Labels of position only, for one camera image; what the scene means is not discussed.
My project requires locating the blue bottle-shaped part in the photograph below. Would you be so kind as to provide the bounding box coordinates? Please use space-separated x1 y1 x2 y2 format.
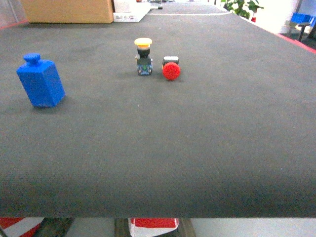
16 53 65 108

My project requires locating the red mushroom push button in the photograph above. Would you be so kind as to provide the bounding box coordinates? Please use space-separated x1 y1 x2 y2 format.
162 56 181 80

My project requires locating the yellow mushroom push button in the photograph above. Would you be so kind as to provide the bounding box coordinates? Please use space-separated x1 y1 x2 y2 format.
134 38 153 76

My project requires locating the black conveyor belt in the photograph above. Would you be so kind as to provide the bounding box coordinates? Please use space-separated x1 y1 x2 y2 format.
0 2 316 218

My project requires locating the white cardboard box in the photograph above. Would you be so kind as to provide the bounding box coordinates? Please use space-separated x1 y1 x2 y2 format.
113 0 151 23

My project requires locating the green potted plant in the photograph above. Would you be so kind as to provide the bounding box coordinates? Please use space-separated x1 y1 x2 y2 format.
220 0 264 20

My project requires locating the brown cardboard box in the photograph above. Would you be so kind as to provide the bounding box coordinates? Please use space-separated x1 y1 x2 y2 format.
21 0 114 24

